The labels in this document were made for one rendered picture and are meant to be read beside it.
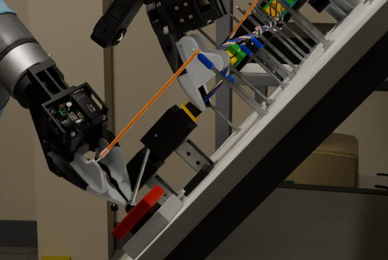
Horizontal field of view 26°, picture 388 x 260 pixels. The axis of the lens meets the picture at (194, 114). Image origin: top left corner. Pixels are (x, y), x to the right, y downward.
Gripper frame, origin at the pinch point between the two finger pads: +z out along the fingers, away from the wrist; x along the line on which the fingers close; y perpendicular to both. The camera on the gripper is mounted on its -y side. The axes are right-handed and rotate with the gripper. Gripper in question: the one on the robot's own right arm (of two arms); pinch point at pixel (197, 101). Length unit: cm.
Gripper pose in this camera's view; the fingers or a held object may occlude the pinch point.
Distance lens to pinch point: 105.4
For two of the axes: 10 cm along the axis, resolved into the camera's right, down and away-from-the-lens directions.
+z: 3.8, 9.2, 0.7
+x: 1.9, -1.5, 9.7
